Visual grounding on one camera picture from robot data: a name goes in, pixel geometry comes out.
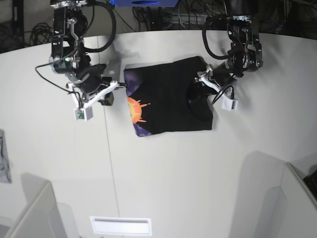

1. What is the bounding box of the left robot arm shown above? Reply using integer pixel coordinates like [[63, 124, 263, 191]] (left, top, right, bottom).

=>
[[187, 0, 263, 111]]

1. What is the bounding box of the white power strip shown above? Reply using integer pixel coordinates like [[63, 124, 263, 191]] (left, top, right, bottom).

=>
[[167, 13, 208, 25]]

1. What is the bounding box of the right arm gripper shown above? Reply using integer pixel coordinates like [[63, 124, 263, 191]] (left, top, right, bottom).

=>
[[66, 63, 119, 95]]

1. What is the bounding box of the black T-shirt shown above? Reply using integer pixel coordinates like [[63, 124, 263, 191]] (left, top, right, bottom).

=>
[[124, 56, 213, 137]]

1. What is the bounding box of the white table side panel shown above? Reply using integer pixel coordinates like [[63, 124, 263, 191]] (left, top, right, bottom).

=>
[[0, 173, 80, 238]]

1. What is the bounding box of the grey cloth at edge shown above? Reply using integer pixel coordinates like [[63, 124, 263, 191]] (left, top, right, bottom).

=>
[[0, 129, 12, 183]]

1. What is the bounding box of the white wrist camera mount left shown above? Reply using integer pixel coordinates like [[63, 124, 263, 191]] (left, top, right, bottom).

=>
[[195, 71, 238, 111]]

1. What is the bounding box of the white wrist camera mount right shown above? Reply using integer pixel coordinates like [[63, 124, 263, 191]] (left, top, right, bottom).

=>
[[67, 80, 126, 121]]

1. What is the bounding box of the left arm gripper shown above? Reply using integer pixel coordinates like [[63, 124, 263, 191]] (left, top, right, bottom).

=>
[[187, 64, 236, 105]]

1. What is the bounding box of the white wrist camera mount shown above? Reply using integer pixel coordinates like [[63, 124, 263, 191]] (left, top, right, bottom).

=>
[[195, 71, 238, 111], [67, 80, 126, 121]]

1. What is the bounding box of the black keyboard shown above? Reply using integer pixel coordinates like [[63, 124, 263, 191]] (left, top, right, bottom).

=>
[[304, 171, 317, 198]]

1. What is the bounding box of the blue box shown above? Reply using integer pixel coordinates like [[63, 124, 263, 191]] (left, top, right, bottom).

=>
[[109, 0, 178, 7]]

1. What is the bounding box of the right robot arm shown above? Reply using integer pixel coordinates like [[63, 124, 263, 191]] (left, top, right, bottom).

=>
[[48, 0, 116, 108]]

